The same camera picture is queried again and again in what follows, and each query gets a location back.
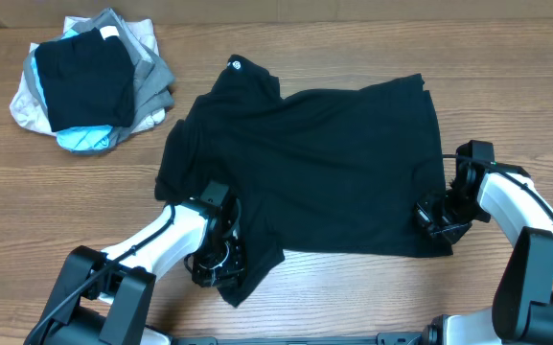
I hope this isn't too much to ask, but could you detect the black t-shirt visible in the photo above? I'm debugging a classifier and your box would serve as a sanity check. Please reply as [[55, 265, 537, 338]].
[[154, 55, 452, 306]]

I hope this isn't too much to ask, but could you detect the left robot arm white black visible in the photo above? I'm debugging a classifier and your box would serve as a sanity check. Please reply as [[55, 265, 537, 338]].
[[26, 198, 246, 345]]

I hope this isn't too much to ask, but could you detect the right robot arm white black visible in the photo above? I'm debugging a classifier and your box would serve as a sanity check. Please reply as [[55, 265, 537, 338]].
[[414, 156, 553, 344]]

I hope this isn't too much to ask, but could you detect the folded light blue shirt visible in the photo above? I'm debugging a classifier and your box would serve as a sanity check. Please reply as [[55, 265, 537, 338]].
[[30, 57, 113, 152]]

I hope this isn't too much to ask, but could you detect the folded grey shirt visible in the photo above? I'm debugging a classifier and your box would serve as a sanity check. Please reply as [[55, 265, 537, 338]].
[[10, 8, 174, 155]]

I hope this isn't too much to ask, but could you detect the folded black shirt on pile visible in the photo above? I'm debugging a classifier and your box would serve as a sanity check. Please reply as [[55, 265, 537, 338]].
[[35, 28, 135, 132]]

